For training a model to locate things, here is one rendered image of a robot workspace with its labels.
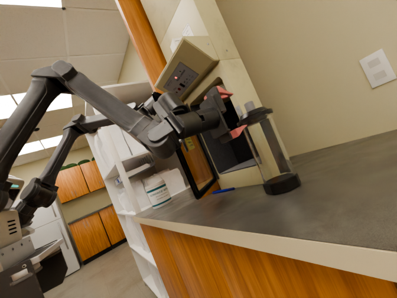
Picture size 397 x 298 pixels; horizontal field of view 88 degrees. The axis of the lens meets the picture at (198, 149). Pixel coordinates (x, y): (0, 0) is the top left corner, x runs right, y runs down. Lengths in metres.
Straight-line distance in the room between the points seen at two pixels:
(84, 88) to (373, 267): 0.68
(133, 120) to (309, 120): 0.84
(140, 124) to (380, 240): 0.45
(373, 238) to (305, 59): 0.87
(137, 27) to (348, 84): 1.00
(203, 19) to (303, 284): 0.83
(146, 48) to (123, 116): 0.69
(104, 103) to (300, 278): 0.58
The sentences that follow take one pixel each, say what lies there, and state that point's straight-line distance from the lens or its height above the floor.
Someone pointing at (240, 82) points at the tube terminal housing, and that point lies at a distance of 0.81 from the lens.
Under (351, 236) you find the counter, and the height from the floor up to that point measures 0.94.
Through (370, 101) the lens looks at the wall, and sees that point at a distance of 1.02.
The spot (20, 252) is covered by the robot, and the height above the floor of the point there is 1.06.
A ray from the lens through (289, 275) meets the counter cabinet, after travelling 0.50.
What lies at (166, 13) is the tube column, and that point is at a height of 1.75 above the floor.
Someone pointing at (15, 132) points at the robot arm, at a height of 1.36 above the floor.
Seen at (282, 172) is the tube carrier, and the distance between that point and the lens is 0.60.
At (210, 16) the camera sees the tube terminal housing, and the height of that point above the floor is 1.59.
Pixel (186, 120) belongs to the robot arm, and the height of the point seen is 1.20.
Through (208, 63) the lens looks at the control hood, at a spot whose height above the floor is 1.42.
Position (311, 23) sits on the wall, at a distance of 1.10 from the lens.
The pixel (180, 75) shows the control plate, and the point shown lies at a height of 1.46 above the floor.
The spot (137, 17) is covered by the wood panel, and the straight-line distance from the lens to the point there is 1.29.
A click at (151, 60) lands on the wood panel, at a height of 1.67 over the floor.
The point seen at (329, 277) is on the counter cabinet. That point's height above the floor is 0.86.
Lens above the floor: 1.11
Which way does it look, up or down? 3 degrees up
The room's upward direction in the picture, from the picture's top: 23 degrees counter-clockwise
